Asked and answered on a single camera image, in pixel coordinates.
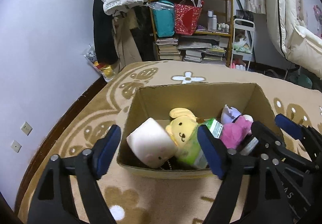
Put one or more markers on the wall socket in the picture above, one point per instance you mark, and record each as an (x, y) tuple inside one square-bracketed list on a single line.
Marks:
[(26, 128), (16, 146)]

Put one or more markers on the cream duvet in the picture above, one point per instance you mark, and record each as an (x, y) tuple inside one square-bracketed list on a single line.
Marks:
[(291, 38)]

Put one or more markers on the beige trench coat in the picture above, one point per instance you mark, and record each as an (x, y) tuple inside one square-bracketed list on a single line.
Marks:
[(124, 42)]

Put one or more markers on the wall socket upper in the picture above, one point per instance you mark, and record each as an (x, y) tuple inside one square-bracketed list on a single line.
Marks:
[(26, 128)]

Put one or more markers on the green tissue pack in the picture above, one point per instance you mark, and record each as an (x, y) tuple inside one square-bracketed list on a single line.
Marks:
[(191, 153)]

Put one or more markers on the wooden bookshelf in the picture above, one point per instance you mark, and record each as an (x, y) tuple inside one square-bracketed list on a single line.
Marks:
[(215, 19)]

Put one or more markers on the white utility cart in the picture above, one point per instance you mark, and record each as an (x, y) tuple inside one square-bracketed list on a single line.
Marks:
[(242, 44)]

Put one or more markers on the pink bear plush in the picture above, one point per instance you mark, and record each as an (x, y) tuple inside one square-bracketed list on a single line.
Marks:
[(233, 133)]

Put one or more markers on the wall socket lower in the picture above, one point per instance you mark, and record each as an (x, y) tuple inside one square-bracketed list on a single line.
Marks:
[(16, 146)]

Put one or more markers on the pile of magazines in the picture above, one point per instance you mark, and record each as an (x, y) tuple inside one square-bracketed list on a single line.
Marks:
[(206, 49)]

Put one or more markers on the stack of books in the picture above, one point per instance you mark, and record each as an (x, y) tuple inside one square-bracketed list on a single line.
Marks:
[(167, 49)]

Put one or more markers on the beige patterned carpet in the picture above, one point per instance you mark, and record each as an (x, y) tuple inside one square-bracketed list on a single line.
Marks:
[(132, 198)]

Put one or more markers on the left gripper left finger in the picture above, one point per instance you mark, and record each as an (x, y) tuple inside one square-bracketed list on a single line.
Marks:
[(53, 200)]

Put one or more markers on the white-haired doll plush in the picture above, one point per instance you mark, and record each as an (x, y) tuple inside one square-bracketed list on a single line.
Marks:
[(229, 114)]

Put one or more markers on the pink cube face plush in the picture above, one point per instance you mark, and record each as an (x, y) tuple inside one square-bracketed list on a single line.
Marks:
[(151, 144)]

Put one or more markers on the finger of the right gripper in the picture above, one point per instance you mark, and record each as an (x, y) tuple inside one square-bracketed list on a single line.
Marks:
[(277, 145), (308, 136)]

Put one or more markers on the teal bag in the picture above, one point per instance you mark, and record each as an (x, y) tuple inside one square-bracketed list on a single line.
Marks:
[(164, 18)]

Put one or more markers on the cardboard box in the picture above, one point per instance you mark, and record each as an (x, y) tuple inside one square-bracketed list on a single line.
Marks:
[(205, 100)]

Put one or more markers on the clear bag of toys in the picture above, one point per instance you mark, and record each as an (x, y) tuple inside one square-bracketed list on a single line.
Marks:
[(103, 57)]

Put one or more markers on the yellow dog plush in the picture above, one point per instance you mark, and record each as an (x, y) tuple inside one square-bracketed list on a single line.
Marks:
[(182, 125)]

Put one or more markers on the red gift bag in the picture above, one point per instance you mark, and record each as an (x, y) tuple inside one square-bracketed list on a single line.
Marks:
[(187, 16)]

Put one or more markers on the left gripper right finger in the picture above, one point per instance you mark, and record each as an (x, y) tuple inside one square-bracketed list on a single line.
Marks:
[(229, 167)]

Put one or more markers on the black hanging coat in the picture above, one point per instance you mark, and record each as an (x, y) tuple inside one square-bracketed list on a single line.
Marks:
[(102, 23)]

